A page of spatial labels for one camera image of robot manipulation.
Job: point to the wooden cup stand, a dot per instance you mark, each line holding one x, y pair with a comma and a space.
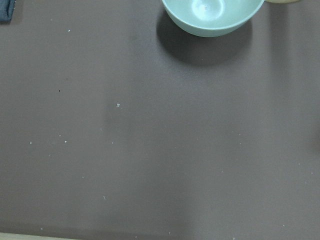
281, 1

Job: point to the grey folded cloth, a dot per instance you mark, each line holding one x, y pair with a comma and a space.
7, 8

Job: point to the mint green bowl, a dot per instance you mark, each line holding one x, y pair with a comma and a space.
211, 18

